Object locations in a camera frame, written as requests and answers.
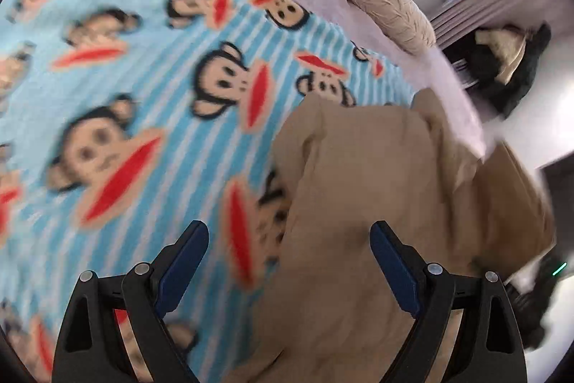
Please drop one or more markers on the tan puffer jacket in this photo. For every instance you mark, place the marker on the tan puffer jacket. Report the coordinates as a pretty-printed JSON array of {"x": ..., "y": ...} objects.
[{"x": 326, "y": 313}]

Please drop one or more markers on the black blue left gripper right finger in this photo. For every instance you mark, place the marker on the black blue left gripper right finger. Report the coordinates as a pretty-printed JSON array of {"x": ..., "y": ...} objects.
[{"x": 487, "y": 346}]

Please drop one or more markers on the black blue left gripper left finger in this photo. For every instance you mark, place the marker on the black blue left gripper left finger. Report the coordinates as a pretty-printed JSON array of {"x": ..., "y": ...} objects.
[{"x": 89, "y": 346}]

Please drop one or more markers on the grey pleated curtain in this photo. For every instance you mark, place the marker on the grey pleated curtain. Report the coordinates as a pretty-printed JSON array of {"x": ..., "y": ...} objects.
[{"x": 456, "y": 18}]

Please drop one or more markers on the blue striped monkey blanket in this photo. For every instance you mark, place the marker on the blue striped monkey blanket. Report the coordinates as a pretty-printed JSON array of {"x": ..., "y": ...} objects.
[{"x": 122, "y": 121}]

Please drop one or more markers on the cream knitted pillow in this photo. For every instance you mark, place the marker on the cream knitted pillow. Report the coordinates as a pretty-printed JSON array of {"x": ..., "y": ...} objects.
[{"x": 402, "y": 22}]

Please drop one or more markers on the pile of dark jackets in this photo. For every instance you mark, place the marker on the pile of dark jackets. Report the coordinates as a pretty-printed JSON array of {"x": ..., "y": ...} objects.
[{"x": 500, "y": 64}]

